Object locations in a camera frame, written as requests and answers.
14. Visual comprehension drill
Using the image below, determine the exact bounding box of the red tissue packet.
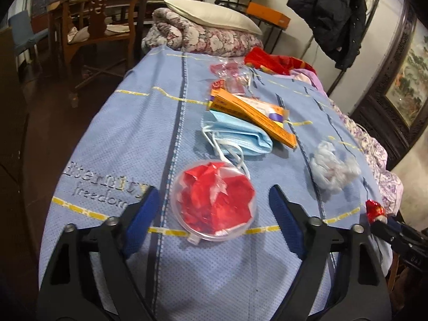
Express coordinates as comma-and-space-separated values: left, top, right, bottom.
365, 199, 387, 225

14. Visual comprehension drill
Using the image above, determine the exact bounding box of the light blue bed sheet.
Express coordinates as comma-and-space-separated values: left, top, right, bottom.
39, 47, 381, 320

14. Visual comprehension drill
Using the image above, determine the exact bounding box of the black jacket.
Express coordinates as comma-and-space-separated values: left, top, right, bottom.
287, 0, 367, 70

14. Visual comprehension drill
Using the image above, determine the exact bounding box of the orange rainbow medicine box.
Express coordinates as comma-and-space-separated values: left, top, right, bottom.
208, 89, 297, 149

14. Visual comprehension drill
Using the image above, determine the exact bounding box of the round clear red-paper container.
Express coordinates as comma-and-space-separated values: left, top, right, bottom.
170, 160, 257, 245

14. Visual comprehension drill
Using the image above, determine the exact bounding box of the red patterned blanket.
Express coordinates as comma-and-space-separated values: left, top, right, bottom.
244, 47, 316, 75

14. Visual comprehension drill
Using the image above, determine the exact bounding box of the white tissue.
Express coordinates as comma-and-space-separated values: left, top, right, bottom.
310, 141, 361, 194

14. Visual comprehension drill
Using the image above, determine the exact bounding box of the wooden armchair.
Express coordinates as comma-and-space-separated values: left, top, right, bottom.
48, 0, 148, 108

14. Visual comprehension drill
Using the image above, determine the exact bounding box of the plain lilac cloth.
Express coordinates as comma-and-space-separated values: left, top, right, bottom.
274, 69, 327, 96

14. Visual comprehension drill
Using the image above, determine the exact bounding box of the blue surgical face mask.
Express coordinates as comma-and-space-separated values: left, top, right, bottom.
201, 110, 273, 178

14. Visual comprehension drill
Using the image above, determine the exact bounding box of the folded floral maroon quilt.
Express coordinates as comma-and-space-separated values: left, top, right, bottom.
142, 8, 263, 57

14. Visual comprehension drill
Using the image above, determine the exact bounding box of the white pillow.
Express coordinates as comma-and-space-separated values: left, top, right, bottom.
165, 0, 263, 36

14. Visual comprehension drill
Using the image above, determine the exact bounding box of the clear red plastic wrapper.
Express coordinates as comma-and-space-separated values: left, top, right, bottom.
210, 60, 255, 97

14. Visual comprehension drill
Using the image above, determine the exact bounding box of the framed landscape painting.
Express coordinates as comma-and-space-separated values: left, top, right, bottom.
384, 20, 428, 128

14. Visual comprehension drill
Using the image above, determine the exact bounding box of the blue chair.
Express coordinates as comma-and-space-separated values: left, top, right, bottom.
8, 10, 49, 70

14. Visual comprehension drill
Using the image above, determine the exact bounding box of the purple floral quilt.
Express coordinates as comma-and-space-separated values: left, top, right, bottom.
333, 106, 403, 215

